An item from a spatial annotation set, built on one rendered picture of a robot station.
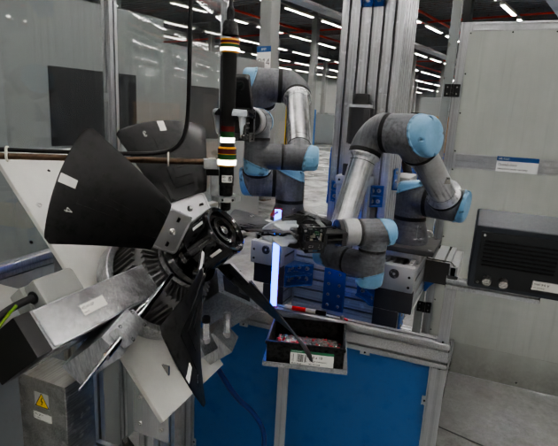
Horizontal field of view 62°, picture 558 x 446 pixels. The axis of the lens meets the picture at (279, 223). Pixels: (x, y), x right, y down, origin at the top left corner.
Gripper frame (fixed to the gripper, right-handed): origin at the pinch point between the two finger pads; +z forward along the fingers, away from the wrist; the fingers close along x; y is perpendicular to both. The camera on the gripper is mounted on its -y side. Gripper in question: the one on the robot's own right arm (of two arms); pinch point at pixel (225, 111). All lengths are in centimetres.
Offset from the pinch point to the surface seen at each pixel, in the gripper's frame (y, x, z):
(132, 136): 7.1, 23.4, -0.2
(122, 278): 34.6, 13.6, 22.2
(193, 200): 20.9, 6.5, 2.4
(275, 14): -164, 146, -678
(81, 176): 13.1, 16.8, 30.0
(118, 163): 11.0, 13.3, 23.3
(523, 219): 24, -73, -24
